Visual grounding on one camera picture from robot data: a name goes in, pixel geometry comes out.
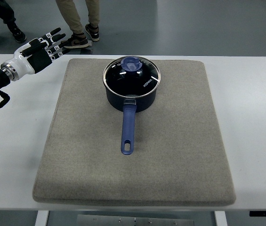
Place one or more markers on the glass lid with blue knob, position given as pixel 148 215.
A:
pixel 133 76

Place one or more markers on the metal plate under table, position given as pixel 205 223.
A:
pixel 97 220

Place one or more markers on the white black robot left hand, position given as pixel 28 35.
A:
pixel 35 55

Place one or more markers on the dark blue saucepan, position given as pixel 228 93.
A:
pixel 129 105

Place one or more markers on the grey fabric mat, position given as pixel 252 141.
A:
pixel 178 159

